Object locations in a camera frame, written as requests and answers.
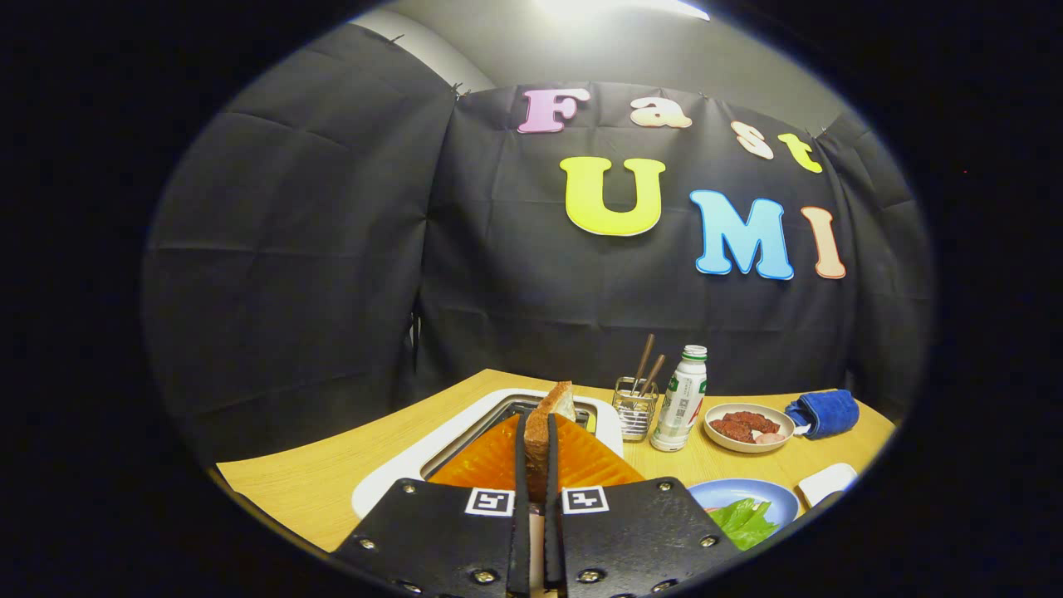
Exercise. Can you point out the blue towel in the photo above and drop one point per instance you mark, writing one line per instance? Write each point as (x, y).
(826, 414)

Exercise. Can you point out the white square plate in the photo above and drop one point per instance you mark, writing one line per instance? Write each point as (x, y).
(826, 483)

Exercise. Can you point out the brown chopstick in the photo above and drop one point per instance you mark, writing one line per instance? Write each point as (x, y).
(653, 374)
(644, 361)

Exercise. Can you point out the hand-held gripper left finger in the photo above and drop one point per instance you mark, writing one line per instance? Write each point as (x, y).
(521, 515)

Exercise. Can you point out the white drink bottle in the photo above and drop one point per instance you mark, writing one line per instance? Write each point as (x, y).
(677, 407)

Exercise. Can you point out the blue round plate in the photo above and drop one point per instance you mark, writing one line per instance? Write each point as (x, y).
(747, 490)

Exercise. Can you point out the black backdrop cloth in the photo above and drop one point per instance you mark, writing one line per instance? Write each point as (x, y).
(332, 249)

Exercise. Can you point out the toasted bread slice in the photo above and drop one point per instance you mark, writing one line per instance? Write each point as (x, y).
(538, 440)

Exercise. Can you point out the pink ham slice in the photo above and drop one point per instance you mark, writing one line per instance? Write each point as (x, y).
(769, 438)

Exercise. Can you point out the green lettuce leaf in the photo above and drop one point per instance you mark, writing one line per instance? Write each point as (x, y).
(743, 523)

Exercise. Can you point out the white toaster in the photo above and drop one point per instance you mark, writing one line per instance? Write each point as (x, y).
(390, 482)

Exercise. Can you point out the beige round plate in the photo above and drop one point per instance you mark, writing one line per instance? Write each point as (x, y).
(722, 444)

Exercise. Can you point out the brown meat patty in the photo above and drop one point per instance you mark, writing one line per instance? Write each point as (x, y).
(731, 430)
(757, 421)

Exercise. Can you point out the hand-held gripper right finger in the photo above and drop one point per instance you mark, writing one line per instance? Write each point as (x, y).
(553, 515)

